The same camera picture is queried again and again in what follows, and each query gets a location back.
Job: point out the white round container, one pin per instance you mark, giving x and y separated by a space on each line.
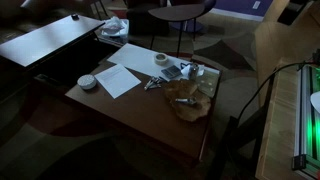
86 81

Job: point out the dark lift-top side table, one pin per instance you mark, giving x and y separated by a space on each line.
46 40

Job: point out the grey calculator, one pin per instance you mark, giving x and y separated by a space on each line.
171 72

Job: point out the light wooden cabinet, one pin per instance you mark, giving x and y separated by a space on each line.
283 36

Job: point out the white paper sheet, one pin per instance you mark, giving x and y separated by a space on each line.
116 80

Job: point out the brown wooden coffee table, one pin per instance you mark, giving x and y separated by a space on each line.
133 113

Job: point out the silver measuring spoon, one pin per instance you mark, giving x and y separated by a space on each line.
185 100

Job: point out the light wooden robot table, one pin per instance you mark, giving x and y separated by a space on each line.
280 133

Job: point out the small black object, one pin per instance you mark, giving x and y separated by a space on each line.
75 16

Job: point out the green lit machine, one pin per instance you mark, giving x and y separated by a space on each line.
305 133

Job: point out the white wall outlet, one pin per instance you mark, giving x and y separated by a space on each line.
256 5

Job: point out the clear plastic storage bin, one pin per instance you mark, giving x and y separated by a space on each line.
115 37

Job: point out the large white board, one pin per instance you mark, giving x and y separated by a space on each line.
140 58

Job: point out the dark armchair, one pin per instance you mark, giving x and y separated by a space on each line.
146 16

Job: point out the black metal stand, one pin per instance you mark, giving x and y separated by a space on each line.
233 150

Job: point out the white plastic bag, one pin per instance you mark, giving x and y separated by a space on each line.
114 26

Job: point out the silver metal cup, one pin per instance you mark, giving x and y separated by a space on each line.
194 71

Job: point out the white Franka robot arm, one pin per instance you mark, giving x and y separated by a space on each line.
316 101

